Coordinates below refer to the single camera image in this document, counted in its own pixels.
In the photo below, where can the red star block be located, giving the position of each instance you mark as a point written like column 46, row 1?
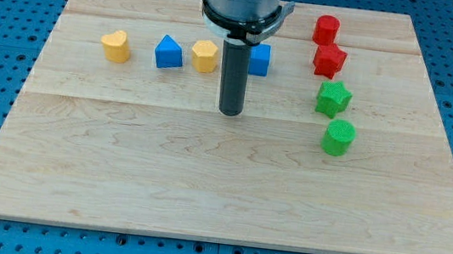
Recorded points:
column 328, row 60

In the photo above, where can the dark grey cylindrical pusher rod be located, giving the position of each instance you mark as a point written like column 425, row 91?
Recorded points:
column 235, row 64

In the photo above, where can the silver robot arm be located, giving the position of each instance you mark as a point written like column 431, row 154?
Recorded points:
column 245, row 22

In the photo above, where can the green cylinder block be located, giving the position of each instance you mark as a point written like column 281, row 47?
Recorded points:
column 338, row 137

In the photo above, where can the red cylinder block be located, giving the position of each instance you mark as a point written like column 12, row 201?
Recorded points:
column 326, row 29

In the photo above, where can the light wooden board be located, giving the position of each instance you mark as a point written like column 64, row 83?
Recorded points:
column 132, row 148

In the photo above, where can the blue cube block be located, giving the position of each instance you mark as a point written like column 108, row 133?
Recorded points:
column 259, row 60

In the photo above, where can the green star block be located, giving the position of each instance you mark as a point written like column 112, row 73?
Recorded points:
column 332, row 98

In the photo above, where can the blue triangle block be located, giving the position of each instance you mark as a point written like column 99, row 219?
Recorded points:
column 168, row 53

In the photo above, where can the yellow heart block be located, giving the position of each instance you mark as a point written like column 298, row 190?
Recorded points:
column 116, row 47

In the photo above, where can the yellow hexagon block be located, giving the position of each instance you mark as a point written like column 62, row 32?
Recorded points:
column 204, row 56

